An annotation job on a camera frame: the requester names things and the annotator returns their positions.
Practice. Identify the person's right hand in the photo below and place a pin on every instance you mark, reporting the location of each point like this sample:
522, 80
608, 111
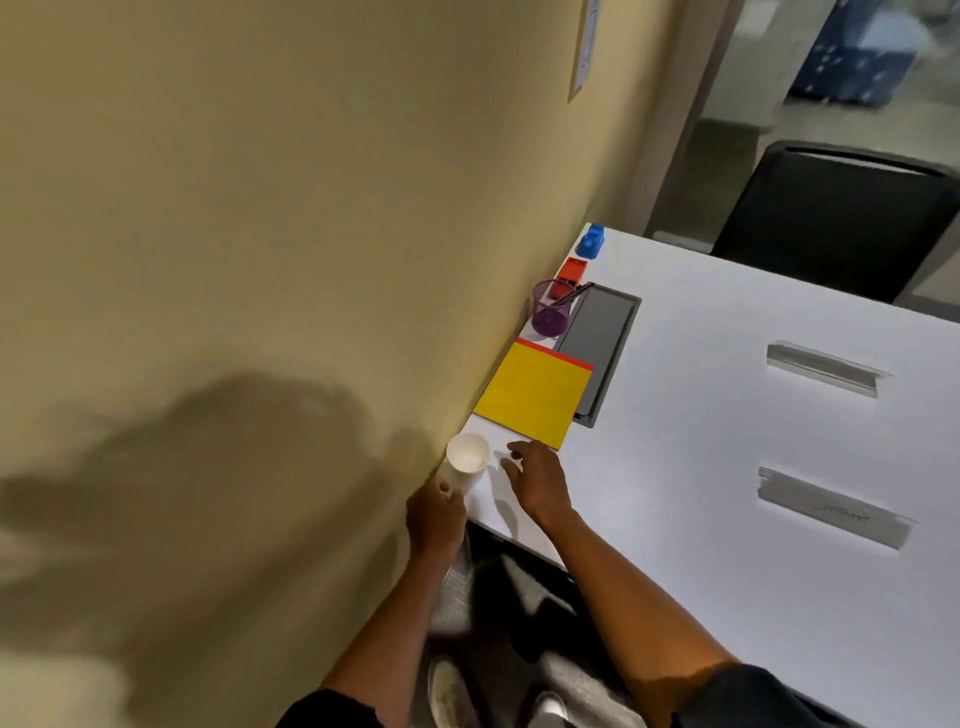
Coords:
541, 480

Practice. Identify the person's left hand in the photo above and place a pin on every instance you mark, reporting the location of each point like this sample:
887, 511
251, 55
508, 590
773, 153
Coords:
435, 521

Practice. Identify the white paper cup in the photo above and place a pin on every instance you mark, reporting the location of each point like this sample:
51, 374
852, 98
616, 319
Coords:
466, 459

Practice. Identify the yellow notepad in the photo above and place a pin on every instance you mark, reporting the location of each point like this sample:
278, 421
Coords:
536, 394

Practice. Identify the purple mesh pen cup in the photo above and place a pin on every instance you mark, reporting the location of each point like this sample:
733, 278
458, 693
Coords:
551, 315

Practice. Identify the pens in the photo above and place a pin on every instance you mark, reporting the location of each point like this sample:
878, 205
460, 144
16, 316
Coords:
574, 292

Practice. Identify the red stapler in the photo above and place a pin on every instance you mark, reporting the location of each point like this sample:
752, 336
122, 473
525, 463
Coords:
574, 271

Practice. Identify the blue tape dispenser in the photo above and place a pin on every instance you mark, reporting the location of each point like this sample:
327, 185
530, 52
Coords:
591, 242

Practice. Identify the person's right forearm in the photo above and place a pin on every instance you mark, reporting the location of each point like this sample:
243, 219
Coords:
637, 615

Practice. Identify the person's left forearm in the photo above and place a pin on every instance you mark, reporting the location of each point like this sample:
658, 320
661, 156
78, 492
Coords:
394, 645

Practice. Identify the person's white shoe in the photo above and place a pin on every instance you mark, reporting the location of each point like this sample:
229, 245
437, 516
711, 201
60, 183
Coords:
451, 694
549, 711

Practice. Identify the person's black left sleeve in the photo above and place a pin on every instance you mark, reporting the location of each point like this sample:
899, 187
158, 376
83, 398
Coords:
322, 712

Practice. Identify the person's black sleeve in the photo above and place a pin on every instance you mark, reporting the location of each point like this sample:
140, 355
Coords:
322, 712
757, 701

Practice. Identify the person's black right sleeve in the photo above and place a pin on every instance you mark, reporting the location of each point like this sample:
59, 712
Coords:
757, 701

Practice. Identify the clear acrylic name sign holder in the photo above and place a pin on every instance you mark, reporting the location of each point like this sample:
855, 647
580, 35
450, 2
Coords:
832, 506
825, 367

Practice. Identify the blue cabinet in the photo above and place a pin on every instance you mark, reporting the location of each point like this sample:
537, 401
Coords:
855, 52

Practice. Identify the white wall switch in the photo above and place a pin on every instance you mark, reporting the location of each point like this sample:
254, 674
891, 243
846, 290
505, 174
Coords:
586, 45

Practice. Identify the glass partition with grey frame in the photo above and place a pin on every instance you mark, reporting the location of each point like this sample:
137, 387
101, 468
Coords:
750, 90

